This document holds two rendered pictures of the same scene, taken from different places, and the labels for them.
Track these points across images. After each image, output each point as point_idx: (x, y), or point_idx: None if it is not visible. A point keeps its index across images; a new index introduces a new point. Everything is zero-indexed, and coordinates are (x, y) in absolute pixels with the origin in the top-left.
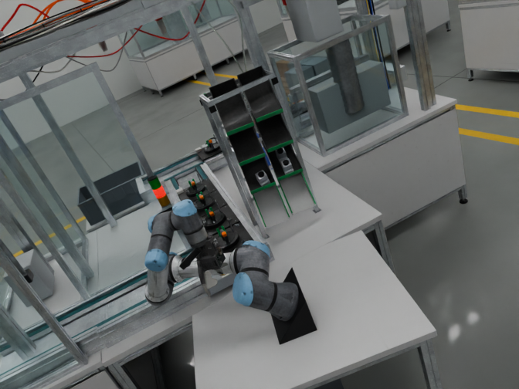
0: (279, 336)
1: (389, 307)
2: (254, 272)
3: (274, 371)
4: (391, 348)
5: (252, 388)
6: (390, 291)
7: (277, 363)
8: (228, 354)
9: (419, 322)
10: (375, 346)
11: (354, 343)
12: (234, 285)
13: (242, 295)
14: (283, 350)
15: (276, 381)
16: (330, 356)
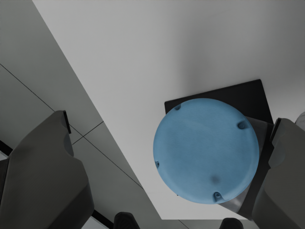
0: (175, 105)
1: (196, 205)
2: (228, 208)
3: (120, 96)
4: (147, 194)
5: (93, 67)
6: (220, 211)
7: (132, 99)
8: (155, 5)
9: (172, 215)
10: (150, 187)
11: (156, 174)
12: (219, 125)
13: (154, 156)
14: (155, 106)
15: (106, 99)
16: (140, 154)
